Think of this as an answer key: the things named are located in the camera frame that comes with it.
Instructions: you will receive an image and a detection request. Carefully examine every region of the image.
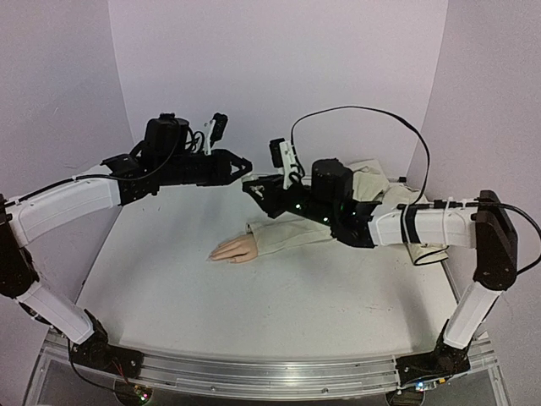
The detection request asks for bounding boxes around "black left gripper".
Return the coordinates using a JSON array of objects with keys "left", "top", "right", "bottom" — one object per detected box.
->
[{"left": 161, "top": 149, "right": 254, "bottom": 188}]

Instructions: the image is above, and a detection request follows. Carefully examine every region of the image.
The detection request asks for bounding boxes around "clear nail polish bottle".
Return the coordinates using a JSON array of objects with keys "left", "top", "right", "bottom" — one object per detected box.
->
[{"left": 242, "top": 177, "right": 260, "bottom": 193}]

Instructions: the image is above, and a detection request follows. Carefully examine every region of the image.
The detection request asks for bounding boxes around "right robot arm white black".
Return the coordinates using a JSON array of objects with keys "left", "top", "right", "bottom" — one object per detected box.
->
[{"left": 242, "top": 159, "right": 518, "bottom": 388}]

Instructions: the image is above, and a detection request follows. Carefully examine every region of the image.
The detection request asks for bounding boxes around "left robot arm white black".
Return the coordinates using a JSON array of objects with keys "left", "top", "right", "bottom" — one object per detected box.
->
[{"left": 1, "top": 113, "right": 253, "bottom": 370}]

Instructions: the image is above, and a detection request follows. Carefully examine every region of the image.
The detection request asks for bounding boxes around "mannequin hand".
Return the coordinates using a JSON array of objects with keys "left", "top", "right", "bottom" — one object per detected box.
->
[{"left": 209, "top": 233, "right": 258, "bottom": 264}]

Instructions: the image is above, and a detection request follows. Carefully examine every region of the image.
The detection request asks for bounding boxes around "beige sleeve cloth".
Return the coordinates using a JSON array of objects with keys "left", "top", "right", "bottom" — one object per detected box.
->
[{"left": 246, "top": 159, "right": 448, "bottom": 266}]

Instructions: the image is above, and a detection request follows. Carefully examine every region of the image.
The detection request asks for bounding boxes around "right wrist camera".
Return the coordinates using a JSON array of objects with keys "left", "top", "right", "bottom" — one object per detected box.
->
[{"left": 269, "top": 138, "right": 305, "bottom": 189}]

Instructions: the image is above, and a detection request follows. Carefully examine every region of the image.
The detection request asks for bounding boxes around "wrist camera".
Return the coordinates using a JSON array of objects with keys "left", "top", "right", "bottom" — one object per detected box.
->
[
  {"left": 269, "top": 138, "right": 305, "bottom": 189},
  {"left": 199, "top": 112, "right": 228, "bottom": 156}
]

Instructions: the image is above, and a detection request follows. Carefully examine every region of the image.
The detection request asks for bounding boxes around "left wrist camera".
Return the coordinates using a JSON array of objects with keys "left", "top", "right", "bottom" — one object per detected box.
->
[{"left": 199, "top": 112, "right": 228, "bottom": 156}]

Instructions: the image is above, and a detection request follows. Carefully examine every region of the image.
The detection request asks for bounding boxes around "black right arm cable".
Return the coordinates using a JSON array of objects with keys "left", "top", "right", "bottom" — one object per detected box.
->
[{"left": 290, "top": 105, "right": 541, "bottom": 276}]

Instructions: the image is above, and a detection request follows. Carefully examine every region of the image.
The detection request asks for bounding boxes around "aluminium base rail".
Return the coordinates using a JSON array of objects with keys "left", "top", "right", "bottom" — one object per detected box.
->
[{"left": 25, "top": 331, "right": 510, "bottom": 405}]

